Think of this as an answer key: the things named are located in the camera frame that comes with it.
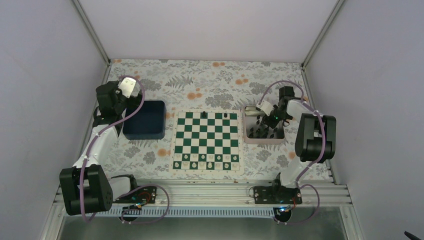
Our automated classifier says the dark blue plastic bin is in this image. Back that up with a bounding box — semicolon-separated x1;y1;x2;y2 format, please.
122;100;167;140

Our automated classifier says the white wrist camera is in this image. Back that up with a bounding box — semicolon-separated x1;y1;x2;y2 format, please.
118;77;137;99
255;100;274;116

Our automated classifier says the green white chessboard mat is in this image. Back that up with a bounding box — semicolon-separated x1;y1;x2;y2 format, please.
169;109;244;175

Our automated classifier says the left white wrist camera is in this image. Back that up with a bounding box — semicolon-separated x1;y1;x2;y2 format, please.
118;77;137;99

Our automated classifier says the floral patterned table mat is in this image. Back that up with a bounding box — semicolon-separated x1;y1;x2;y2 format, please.
99;58;332;181

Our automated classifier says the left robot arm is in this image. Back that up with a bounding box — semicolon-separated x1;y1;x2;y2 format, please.
59;76;144;216

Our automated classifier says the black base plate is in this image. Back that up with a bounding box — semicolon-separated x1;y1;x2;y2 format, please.
113;186;157;205
253;186;303;205

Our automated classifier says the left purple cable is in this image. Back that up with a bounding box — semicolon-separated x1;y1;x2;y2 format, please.
79;75;170;225

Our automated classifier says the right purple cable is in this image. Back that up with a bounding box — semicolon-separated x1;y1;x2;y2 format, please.
257;80;321;225

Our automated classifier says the aluminium rail frame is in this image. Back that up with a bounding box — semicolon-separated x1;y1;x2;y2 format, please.
52;180;353;208

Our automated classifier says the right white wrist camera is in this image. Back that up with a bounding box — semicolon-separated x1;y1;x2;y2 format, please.
255;100;274;116

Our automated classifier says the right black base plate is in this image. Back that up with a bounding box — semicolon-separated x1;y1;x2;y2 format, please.
253;186;303;205

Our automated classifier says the purple cable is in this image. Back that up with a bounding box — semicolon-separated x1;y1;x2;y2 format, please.
79;75;170;225
257;80;321;225

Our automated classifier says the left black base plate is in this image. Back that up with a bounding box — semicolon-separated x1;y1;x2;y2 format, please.
113;186;157;205

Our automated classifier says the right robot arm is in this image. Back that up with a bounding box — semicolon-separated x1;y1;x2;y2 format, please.
256;86;337;204

